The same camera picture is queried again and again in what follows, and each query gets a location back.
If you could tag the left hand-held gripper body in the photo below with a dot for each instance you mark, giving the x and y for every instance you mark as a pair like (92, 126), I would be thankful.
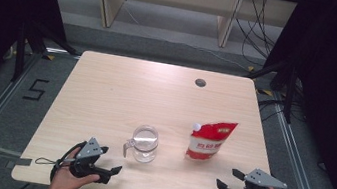
(90, 148)

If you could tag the clear glass measuring cup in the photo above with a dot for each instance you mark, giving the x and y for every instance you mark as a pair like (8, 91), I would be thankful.
(145, 148)

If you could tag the red and white spout pouch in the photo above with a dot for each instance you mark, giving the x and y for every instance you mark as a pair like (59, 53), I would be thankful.
(206, 144)

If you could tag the person's left hand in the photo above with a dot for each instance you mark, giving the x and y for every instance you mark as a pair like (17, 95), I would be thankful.
(64, 178)

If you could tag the grey tape strip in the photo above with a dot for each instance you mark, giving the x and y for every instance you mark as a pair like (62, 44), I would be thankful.
(19, 162)

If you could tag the black metal stand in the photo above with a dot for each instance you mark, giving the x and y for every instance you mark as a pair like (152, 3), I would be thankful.
(289, 92)
(21, 52)

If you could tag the grey table grommet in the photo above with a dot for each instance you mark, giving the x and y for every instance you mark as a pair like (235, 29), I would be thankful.
(200, 82)

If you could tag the beige wooden shelf unit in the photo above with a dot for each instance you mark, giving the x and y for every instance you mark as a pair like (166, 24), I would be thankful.
(113, 2)

